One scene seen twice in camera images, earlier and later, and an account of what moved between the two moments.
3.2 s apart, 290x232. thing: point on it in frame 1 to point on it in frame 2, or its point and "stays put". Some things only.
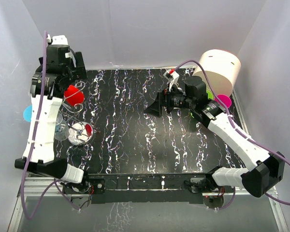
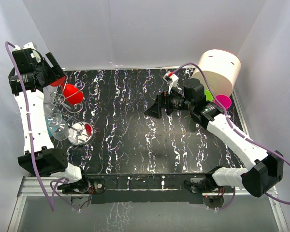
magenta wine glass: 224,99 stays put
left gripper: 78,70 to 58,72
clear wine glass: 62,132 stays put
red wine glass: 75,99 stays put
